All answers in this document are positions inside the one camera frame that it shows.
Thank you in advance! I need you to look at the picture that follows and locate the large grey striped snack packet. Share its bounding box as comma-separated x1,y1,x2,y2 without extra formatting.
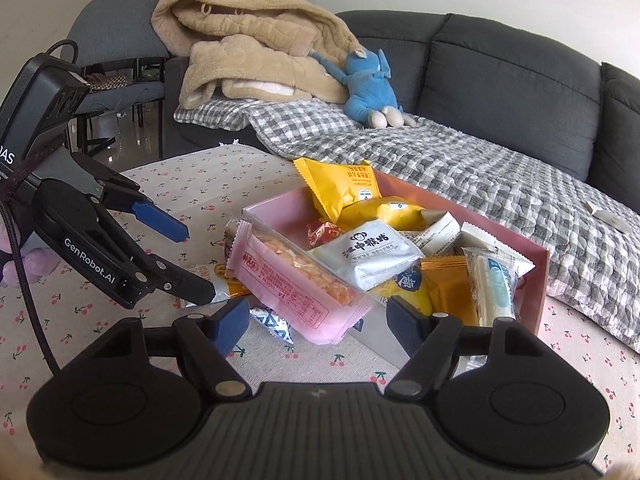
400,210,463,261

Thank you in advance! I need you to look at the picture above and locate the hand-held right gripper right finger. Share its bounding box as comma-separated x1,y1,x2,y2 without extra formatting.
385,295,543,397

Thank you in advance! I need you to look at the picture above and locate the clear brown snack packet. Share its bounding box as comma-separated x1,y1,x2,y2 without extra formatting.
222,217,246,281

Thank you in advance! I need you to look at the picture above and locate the red snack packet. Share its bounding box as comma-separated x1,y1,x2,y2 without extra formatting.
306,220,346,250

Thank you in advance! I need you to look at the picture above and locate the orange gold snack packet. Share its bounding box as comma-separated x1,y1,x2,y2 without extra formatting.
420,255,481,326

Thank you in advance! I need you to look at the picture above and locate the yellow blue snack packet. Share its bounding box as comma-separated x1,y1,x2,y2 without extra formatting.
370,267,436,316

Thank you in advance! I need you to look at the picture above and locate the beige fleece blanket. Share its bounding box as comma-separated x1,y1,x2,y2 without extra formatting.
150,0,363,111

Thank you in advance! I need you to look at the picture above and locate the silver blue snack packet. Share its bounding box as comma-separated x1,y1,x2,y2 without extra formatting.
250,307,296,346

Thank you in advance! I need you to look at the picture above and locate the brown patterned cloth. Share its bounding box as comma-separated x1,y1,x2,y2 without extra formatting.
82,72,132,92

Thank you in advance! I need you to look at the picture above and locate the dark grey sofa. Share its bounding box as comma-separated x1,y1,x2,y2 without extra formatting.
165,10,640,196

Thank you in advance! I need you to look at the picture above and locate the pink cardboard box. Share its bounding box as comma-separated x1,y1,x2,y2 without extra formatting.
241,167,551,371

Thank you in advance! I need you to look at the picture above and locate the grey checked quilt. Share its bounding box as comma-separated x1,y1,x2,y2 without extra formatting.
172,97,640,356

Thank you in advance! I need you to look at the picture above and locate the white paper slip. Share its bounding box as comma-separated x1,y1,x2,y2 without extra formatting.
587,201,632,233

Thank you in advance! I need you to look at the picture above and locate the small grey striped snack packet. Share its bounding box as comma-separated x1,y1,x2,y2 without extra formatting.
460,221,536,266

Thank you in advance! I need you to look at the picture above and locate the pink snack packet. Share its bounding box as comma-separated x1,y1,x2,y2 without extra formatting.
227,220,378,346

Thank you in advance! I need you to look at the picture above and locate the grey chair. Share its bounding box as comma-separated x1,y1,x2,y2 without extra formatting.
65,0,171,161

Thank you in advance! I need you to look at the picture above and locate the blue plush toy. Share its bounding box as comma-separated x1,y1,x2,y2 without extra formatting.
310,47,418,128

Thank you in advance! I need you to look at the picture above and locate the white blue snack packet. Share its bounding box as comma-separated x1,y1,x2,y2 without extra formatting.
307,220,426,292

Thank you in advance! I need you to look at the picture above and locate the clear packet with white stick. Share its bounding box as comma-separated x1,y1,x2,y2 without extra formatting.
462,246,533,331

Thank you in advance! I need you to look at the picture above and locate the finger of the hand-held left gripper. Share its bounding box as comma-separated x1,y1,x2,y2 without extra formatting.
94,204,217,307
70,151,191,242

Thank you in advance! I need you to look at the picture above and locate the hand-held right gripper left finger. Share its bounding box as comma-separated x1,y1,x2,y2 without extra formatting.
92,296,252,397

